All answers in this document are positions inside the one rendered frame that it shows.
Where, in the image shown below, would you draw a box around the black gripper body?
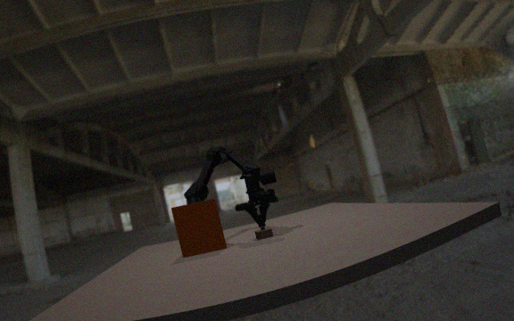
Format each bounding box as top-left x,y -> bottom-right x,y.
235,186 -> 278,211

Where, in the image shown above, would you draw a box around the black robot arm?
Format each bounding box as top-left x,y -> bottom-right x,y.
184,146 -> 277,205

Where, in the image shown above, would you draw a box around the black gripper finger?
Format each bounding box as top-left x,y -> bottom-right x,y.
259,205 -> 270,222
245,208 -> 260,224

